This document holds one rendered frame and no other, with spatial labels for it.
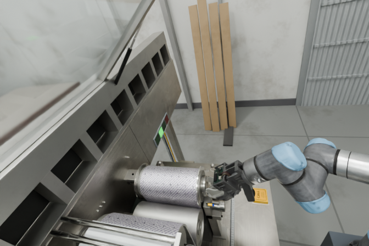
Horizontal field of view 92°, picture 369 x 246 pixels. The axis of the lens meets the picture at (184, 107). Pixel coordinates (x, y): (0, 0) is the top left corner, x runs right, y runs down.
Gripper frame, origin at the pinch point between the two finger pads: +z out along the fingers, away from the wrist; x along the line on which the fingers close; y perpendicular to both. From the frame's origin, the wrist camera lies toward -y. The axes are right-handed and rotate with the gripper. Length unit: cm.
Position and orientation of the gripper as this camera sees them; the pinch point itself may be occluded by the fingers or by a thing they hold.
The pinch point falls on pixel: (211, 192)
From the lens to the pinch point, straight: 75.9
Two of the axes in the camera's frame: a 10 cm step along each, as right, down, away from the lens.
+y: -7.8, -5.8, -2.4
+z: -5.8, 5.5, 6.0
